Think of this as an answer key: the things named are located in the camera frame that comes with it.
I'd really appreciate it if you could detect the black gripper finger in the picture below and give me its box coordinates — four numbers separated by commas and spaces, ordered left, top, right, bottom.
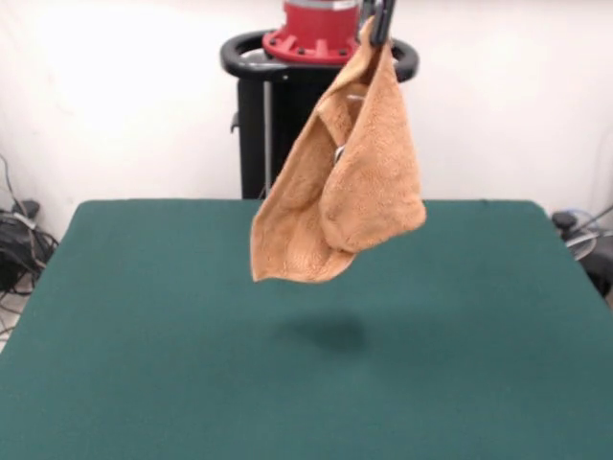
380, 0, 398, 44
368, 0, 384, 47

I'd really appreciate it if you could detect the orange terry towel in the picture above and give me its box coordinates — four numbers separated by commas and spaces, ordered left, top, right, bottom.
250, 16, 428, 285

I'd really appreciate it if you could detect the dark green table cloth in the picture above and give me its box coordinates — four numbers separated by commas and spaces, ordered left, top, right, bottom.
0, 199, 613, 460

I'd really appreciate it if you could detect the black cable tangle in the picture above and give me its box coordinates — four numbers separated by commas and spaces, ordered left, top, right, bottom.
0, 152, 61, 336

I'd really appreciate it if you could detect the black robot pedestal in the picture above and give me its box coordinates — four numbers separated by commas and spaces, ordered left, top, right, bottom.
219, 29, 420, 200

